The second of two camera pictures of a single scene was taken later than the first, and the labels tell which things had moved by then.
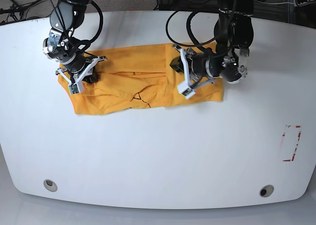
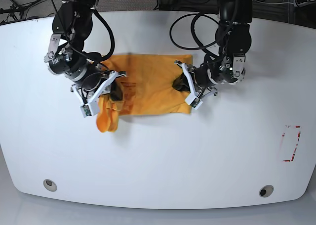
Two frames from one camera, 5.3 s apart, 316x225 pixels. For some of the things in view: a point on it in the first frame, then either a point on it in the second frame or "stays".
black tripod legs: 13,9 stays
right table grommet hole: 266,191 stays
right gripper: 195,69 → 195,80
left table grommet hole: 50,185 stays
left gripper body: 76,77 → 103,88
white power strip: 296,4 stays
